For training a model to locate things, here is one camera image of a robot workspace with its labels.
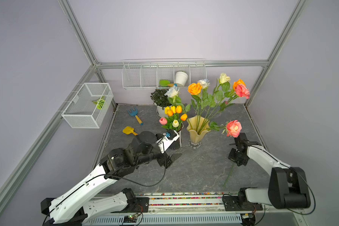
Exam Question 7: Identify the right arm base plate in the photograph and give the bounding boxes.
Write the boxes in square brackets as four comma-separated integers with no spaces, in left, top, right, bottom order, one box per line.
[221,194,264,212]

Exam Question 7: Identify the white rose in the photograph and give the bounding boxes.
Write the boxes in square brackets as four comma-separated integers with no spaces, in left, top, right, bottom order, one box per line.
[197,79,210,89]

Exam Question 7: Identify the green toy trowel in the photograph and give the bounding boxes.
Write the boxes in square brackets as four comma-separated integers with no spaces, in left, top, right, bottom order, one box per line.
[159,80,177,88]

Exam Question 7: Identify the orange yellow tulip tall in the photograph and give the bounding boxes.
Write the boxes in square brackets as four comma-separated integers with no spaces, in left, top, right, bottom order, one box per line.
[180,114,188,121]

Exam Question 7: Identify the green coiled wire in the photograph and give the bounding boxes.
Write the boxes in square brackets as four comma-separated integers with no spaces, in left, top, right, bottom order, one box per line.
[91,96,106,111]

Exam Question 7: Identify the pink tulip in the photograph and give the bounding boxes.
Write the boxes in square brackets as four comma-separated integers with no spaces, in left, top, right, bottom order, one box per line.
[159,118,172,130]

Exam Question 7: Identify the orange rose short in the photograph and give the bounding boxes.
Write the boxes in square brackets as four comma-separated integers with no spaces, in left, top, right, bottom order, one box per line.
[187,82,204,133]

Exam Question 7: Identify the white wire side basket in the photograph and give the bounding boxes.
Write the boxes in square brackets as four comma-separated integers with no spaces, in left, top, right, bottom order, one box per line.
[61,82,114,129]

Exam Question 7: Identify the white wire wall shelf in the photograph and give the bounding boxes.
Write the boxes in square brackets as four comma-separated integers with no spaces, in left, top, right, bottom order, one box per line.
[122,59,207,89]

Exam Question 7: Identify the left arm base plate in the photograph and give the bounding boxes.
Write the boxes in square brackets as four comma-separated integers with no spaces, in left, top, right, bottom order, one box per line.
[123,197,149,213]

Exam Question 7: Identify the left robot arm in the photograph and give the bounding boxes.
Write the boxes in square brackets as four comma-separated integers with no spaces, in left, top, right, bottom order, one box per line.
[40,130,181,226]

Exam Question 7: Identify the white empty flower pot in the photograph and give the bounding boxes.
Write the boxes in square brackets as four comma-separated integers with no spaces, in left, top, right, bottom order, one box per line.
[174,71,188,87]

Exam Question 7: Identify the orange rose tall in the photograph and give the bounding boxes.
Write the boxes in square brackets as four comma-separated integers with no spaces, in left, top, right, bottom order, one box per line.
[233,79,246,90]

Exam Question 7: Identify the yellow toy shovel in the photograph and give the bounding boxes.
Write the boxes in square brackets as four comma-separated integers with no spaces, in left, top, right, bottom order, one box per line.
[122,126,138,136]

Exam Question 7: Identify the potted green plant white pot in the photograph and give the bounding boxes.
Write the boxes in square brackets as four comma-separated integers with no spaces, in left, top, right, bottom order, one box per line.
[150,89,171,118]

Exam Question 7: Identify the yellow wavy glass vase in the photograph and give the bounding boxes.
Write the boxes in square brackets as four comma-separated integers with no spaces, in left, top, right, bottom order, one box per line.
[186,115,210,149]

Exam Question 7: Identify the cream tulip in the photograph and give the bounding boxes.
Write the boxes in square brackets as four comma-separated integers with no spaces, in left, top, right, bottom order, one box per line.
[172,120,179,128]

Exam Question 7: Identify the blue toy rake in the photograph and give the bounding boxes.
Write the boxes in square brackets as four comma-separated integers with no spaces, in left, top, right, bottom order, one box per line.
[127,107,144,125]

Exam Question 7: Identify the pink rose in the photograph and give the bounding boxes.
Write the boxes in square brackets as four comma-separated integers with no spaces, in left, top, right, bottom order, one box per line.
[208,120,242,138]
[212,84,250,119]

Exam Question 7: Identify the cream rose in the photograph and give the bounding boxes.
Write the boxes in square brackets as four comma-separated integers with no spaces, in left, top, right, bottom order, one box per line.
[206,73,231,131]

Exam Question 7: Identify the aluminium rail frame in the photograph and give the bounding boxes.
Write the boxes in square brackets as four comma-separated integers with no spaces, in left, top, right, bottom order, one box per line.
[81,192,307,226]

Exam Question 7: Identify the dark red glass vase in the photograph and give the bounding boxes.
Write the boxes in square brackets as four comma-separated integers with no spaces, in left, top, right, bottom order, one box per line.
[169,131,182,150]

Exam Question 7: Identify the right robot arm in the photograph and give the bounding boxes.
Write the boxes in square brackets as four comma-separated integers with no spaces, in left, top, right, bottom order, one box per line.
[228,133,313,209]

